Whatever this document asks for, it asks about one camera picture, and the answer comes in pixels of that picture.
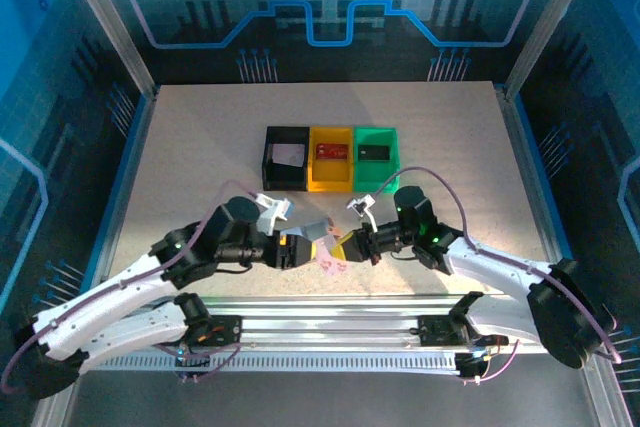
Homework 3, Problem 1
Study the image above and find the black connector box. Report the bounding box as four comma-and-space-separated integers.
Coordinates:
455, 352, 492, 384
172, 346, 212, 384

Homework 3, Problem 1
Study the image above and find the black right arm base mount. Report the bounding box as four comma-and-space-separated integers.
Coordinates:
416, 314, 510, 348

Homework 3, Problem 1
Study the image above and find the blue table edge strip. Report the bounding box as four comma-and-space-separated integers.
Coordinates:
514, 94, 576, 263
79, 94, 155, 293

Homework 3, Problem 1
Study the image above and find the aluminium corner post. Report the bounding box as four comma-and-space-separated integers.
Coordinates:
501, 0, 602, 101
53, 0, 160, 101

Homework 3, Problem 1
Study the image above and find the aluminium rail beam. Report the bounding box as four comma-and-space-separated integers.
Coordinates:
62, 294, 604, 354

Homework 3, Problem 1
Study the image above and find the black card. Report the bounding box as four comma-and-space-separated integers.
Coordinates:
358, 144, 390, 162

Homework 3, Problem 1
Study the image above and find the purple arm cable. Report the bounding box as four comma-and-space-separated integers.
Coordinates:
372, 166, 623, 364
0, 179, 264, 394

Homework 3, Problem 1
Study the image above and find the yellow plastic bin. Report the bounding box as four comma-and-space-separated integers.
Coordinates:
307, 125, 357, 194

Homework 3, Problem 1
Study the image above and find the slotted grey cable duct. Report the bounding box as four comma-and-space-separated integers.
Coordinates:
78, 350, 484, 374

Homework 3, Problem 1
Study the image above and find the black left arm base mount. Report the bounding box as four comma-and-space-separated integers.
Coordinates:
151, 314, 245, 349

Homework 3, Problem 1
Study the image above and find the black plastic bin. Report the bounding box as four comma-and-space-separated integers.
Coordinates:
261, 125, 311, 193

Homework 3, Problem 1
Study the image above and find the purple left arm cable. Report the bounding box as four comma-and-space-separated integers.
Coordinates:
0, 179, 264, 394

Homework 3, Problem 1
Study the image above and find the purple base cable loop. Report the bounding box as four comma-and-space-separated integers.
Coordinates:
462, 339, 524, 387
152, 334, 249, 384

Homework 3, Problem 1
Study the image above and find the pink card holder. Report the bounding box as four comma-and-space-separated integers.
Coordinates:
318, 226, 350, 277

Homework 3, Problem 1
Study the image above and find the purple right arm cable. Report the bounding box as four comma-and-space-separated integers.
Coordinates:
372, 166, 623, 364

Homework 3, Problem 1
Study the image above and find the red card with print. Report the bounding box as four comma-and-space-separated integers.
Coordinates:
314, 143, 350, 161

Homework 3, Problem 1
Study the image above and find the white card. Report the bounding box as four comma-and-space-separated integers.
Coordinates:
269, 144, 307, 168

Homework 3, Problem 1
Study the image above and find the green plastic bin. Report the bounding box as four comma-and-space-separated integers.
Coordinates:
352, 125, 403, 193

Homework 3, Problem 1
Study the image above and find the aluminium side rail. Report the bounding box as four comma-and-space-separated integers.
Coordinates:
493, 84, 576, 268

